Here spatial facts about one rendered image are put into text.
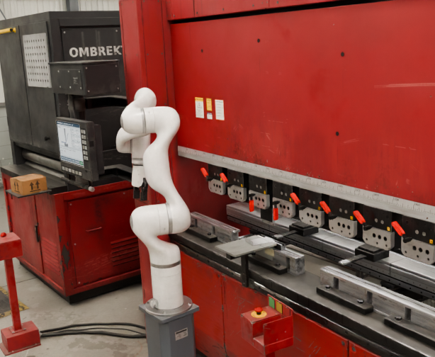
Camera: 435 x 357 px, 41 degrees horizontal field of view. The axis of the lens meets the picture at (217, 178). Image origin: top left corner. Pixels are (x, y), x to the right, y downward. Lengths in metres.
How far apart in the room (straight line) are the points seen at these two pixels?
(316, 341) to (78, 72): 2.02
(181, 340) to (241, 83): 1.35
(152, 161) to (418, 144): 0.99
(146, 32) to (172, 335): 1.89
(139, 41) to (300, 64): 1.20
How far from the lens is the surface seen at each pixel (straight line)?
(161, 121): 2.28
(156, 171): 2.25
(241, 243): 3.07
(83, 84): 3.58
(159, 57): 3.61
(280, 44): 2.79
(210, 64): 3.28
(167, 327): 2.36
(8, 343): 4.42
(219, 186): 3.35
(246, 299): 3.18
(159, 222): 2.23
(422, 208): 2.31
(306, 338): 2.86
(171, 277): 2.31
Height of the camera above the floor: 2.02
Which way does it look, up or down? 13 degrees down
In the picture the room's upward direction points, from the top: 3 degrees counter-clockwise
